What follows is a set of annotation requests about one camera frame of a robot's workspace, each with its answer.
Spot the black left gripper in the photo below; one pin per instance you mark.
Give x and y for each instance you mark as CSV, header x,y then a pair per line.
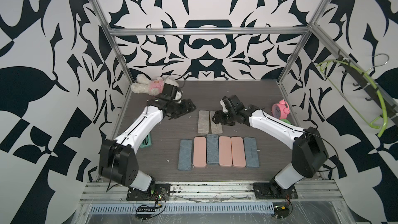
x,y
185,108

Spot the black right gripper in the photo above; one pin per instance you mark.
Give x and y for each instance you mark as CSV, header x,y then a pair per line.
x,y
217,117

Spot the beige case with yellow glasses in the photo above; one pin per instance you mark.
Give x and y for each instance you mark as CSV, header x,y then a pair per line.
x,y
216,127

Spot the grey case with black sunglasses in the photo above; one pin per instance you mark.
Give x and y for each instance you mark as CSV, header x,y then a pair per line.
x,y
203,122

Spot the mint case with white sunglasses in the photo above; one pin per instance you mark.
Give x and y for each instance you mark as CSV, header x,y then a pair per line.
x,y
212,149

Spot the grey-green case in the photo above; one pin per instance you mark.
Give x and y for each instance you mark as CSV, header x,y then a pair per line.
x,y
147,142

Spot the pink case with red glasses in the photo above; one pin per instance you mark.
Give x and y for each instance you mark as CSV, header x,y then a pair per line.
x,y
199,152

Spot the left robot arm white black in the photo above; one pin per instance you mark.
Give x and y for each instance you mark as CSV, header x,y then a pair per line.
x,y
118,160

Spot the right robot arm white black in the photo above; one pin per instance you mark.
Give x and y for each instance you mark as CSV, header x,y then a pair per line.
x,y
308,149

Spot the white plush toy pink outfit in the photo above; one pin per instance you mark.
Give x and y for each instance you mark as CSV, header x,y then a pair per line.
x,y
143,85

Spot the pink alarm clock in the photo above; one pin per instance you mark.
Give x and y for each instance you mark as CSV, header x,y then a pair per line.
x,y
281,110

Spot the green lidded jar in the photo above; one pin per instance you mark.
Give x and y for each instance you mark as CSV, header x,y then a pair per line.
x,y
286,121

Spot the green clothes hanger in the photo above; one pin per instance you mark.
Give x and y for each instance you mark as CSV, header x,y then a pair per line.
x,y
380,122

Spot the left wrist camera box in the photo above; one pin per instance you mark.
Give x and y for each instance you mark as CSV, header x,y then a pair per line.
x,y
171,93

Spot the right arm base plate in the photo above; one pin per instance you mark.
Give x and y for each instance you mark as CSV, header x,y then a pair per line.
x,y
271,190

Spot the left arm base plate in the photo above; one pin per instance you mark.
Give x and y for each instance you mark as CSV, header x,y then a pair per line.
x,y
157,191

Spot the white slotted cable duct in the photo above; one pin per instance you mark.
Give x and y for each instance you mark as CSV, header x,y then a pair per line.
x,y
190,208

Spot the aluminium front rail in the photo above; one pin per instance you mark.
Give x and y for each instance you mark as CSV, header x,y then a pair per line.
x,y
214,191

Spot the black wall hook rail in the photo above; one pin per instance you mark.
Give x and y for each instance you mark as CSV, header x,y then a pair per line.
x,y
363,83

